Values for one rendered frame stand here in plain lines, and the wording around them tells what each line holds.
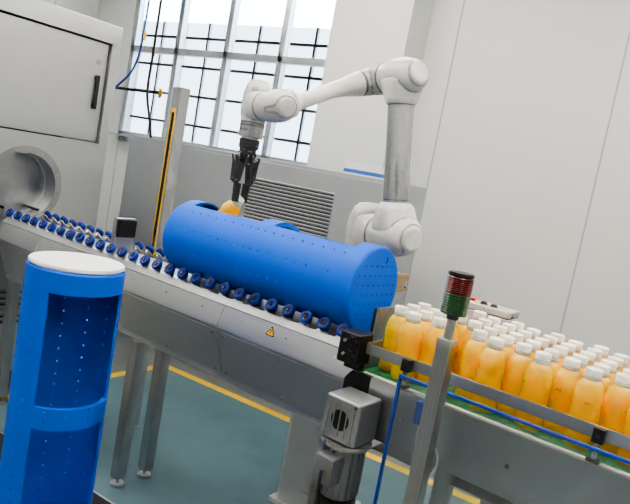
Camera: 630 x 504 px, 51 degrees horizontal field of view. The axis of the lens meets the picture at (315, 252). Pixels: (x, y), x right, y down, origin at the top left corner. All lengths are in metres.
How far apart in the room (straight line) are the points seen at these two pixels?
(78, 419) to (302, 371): 0.69
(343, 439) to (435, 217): 3.34
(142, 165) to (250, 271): 2.81
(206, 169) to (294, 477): 2.30
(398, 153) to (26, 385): 1.51
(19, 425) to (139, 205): 3.00
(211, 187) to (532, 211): 2.18
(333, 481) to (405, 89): 1.44
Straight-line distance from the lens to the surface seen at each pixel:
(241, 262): 2.26
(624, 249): 4.62
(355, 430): 1.77
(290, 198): 4.06
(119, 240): 2.96
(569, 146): 4.73
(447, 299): 1.55
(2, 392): 3.73
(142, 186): 4.93
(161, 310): 2.58
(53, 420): 2.11
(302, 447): 2.89
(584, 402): 1.69
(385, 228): 2.53
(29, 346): 2.08
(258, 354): 2.25
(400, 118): 2.57
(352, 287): 1.99
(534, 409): 1.71
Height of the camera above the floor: 1.43
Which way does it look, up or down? 7 degrees down
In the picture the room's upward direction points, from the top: 10 degrees clockwise
